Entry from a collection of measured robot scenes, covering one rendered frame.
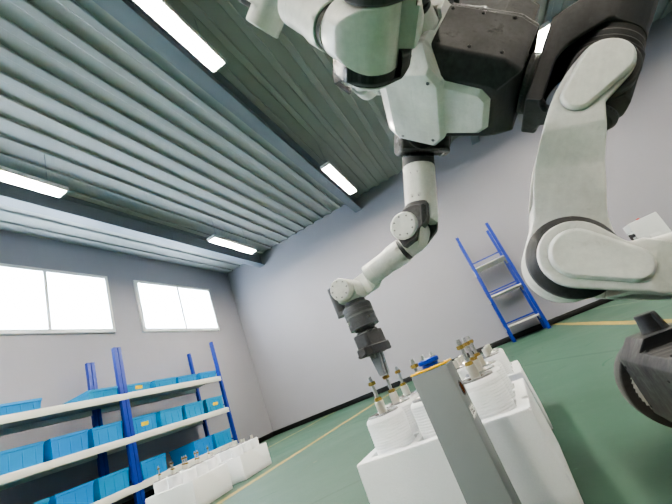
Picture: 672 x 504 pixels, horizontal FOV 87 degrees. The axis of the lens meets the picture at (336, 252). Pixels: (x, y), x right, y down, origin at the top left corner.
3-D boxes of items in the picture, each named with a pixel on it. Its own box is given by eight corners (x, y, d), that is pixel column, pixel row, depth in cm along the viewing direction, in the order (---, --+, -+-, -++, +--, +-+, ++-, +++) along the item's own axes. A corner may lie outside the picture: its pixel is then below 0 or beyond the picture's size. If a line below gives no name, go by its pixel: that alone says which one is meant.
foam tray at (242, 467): (272, 463, 313) (266, 441, 319) (246, 479, 277) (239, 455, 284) (236, 476, 322) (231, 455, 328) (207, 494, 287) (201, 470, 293)
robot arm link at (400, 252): (387, 282, 107) (441, 244, 100) (372, 278, 99) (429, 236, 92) (371, 255, 112) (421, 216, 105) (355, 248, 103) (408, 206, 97)
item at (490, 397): (553, 455, 71) (506, 366, 77) (525, 478, 67) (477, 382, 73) (516, 456, 79) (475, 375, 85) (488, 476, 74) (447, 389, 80)
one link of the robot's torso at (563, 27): (650, 17, 74) (554, 18, 82) (678, -41, 62) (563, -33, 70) (610, 142, 73) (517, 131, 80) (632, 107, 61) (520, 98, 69)
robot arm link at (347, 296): (378, 308, 108) (363, 275, 112) (362, 308, 99) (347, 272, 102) (348, 323, 112) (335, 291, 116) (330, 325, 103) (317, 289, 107)
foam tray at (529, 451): (559, 443, 96) (522, 377, 102) (588, 513, 61) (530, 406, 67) (427, 482, 108) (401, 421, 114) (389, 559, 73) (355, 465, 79)
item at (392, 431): (442, 491, 77) (406, 405, 83) (402, 511, 75) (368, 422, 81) (428, 482, 85) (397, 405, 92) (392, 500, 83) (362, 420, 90)
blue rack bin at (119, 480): (70, 511, 400) (68, 491, 407) (103, 497, 434) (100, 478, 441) (100, 499, 387) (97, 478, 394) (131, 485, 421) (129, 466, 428)
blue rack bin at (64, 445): (24, 473, 381) (23, 452, 388) (64, 461, 414) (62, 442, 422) (52, 459, 365) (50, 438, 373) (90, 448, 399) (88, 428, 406)
